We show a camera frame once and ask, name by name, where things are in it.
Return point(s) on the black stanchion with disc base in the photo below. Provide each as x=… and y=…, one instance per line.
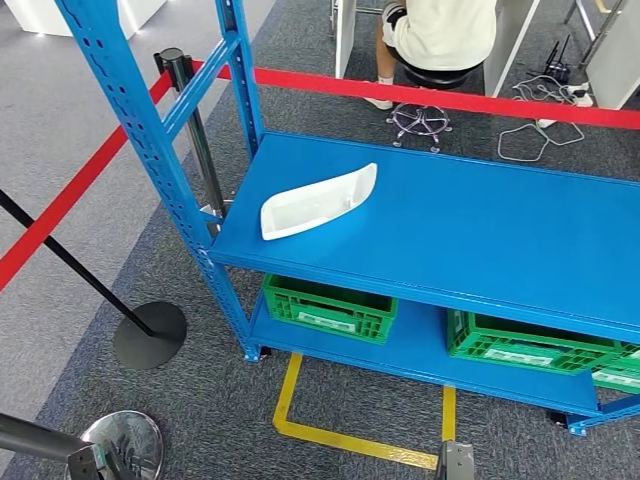
x=155, y=338

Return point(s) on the white plastic trim part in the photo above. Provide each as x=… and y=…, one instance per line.
x=315, y=202

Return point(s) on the white desk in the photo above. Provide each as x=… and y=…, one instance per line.
x=345, y=36

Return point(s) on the white display plinth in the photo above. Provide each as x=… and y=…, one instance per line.
x=40, y=16

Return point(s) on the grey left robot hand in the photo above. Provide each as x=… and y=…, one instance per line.
x=118, y=464

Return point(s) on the green plastic crate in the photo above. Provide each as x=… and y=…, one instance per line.
x=324, y=308
x=617, y=374
x=520, y=344

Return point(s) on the stanchion with chrome dome base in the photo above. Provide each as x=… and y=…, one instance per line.
x=130, y=437

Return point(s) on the black wifi router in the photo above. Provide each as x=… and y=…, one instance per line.
x=557, y=69

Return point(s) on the white power strip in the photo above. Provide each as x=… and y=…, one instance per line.
x=583, y=98
x=546, y=122

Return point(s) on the black round stool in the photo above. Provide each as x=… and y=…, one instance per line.
x=435, y=78

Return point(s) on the white panel cabinet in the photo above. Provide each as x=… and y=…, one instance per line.
x=615, y=66

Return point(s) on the chrome stanchion post black cap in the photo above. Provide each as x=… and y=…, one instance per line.
x=200, y=139

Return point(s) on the blue metal shelf rack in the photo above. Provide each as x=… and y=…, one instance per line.
x=475, y=232

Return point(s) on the person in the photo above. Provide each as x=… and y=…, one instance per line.
x=445, y=33

